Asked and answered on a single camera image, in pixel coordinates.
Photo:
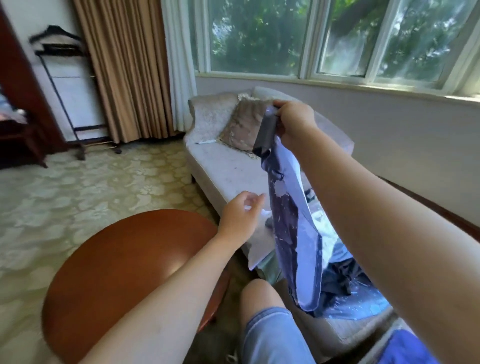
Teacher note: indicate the person's right hand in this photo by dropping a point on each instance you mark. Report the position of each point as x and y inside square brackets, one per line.
[296, 124]

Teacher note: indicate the person's left hand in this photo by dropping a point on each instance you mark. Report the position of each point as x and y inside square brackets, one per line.
[238, 217]

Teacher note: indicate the grey splatter print T-shirt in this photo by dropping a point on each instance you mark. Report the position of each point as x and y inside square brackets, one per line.
[296, 240]

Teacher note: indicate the pile of clothes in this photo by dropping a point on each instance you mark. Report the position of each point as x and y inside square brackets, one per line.
[352, 289]

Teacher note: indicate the blue printed T-shirt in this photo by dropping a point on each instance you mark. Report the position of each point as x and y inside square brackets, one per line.
[409, 349]

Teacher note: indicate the person's left forearm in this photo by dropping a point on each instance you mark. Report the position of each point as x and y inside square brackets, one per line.
[165, 315]

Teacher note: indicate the person's right forearm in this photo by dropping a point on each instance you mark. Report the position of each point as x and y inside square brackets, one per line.
[397, 255]

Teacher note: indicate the person's right leg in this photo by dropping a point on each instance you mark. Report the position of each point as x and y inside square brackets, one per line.
[261, 296]

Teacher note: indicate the grey velvet chaise sofa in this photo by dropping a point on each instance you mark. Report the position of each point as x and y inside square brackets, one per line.
[225, 172]

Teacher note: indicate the brown fringed cushion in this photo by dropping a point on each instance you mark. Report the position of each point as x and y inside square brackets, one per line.
[244, 124]

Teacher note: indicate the small white flat object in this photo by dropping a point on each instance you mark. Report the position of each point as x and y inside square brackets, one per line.
[205, 141]

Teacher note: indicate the white framed window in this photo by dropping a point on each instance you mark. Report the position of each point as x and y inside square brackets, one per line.
[337, 37]

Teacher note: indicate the blue denim shorts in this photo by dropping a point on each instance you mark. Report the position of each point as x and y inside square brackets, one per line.
[277, 341]

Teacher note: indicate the white sheer curtain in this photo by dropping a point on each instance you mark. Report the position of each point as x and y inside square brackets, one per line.
[178, 60]

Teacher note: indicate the round wooden table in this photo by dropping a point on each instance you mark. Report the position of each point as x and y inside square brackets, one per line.
[112, 277]

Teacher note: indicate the beige curtain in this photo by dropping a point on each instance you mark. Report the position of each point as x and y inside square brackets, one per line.
[124, 67]

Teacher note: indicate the dark wooden nightstand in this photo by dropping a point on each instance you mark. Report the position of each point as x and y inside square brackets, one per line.
[19, 139]

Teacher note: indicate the black valet stand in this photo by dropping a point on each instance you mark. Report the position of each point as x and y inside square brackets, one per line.
[60, 51]

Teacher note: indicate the white plastic bag red print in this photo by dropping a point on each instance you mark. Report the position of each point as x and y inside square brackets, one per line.
[9, 109]

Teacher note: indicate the dark wooden wall panel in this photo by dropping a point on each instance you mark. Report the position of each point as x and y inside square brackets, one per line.
[19, 67]

